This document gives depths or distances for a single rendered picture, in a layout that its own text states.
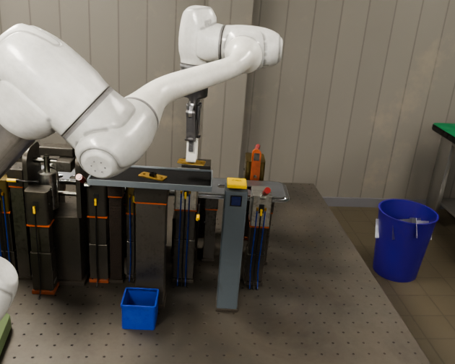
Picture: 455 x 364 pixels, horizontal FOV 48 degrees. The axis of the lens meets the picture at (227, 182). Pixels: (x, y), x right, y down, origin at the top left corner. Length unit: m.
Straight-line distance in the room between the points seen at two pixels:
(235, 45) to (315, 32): 2.60
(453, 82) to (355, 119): 0.81
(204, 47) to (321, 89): 2.66
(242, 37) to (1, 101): 0.65
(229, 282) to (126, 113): 0.88
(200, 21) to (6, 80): 0.63
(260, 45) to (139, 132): 0.52
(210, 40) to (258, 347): 0.92
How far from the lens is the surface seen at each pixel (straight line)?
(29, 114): 0.97
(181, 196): 1.72
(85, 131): 0.94
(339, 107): 4.10
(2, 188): 1.83
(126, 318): 1.66
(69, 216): 1.77
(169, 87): 1.16
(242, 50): 1.33
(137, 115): 0.99
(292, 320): 1.76
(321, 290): 1.93
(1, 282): 1.32
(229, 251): 1.63
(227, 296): 1.73
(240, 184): 1.54
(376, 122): 4.24
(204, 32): 1.42
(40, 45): 0.95
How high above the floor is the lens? 1.75
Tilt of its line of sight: 22 degrees down
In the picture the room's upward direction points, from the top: 4 degrees clockwise
